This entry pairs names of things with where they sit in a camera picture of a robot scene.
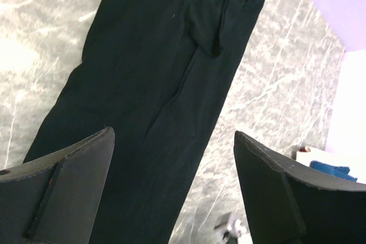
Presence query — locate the black t-shirt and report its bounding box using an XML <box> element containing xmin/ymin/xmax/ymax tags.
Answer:
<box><xmin>25</xmin><ymin>0</ymin><xmax>265</xmax><ymax>243</ymax></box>

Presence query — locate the white folded t-shirt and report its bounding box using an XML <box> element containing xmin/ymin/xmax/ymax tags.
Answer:
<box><xmin>295</xmin><ymin>146</ymin><xmax>329</xmax><ymax>166</ymax></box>

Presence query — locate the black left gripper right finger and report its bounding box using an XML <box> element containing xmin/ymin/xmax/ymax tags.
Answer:
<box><xmin>234</xmin><ymin>131</ymin><xmax>365</xmax><ymax>243</ymax></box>

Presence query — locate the blue folded t-shirt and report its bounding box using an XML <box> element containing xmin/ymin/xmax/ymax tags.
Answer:
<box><xmin>309</xmin><ymin>161</ymin><xmax>358</xmax><ymax>182</ymax></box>

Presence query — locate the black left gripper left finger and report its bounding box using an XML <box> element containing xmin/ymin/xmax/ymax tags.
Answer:
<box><xmin>1</xmin><ymin>127</ymin><xmax>115</xmax><ymax>244</ymax></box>

